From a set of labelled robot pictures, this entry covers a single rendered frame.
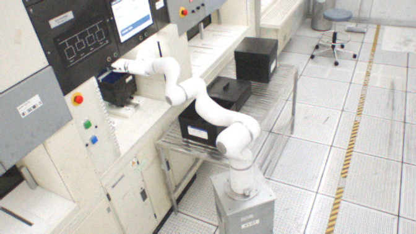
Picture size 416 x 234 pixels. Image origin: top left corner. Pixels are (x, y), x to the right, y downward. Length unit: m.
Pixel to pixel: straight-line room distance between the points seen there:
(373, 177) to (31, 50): 2.61
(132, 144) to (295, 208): 1.37
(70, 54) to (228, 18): 2.20
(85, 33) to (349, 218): 2.17
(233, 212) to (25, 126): 1.02
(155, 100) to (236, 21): 1.46
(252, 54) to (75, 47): 1.40
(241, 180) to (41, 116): 0.97
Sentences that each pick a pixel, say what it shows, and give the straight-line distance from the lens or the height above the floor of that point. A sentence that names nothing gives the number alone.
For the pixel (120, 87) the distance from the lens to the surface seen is 2.20.
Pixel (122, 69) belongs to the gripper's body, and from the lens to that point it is 2.10.
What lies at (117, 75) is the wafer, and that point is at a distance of 2.32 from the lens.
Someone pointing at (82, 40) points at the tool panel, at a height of 1.58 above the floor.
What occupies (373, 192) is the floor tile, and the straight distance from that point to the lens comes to 2.91.
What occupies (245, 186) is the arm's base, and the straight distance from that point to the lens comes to 1.70.
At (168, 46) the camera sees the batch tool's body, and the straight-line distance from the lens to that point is 2.04.
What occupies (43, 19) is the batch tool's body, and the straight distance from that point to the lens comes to 1.47.
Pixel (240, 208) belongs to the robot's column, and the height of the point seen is 0.76.
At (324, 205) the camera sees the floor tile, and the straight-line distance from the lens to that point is 2.73.
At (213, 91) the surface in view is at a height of 0.86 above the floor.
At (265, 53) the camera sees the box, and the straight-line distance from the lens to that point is 2.50.
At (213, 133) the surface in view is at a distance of 1.94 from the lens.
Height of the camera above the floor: 2.11
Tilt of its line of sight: 37 degrees down
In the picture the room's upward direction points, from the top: 7 degrees counter-clockwise
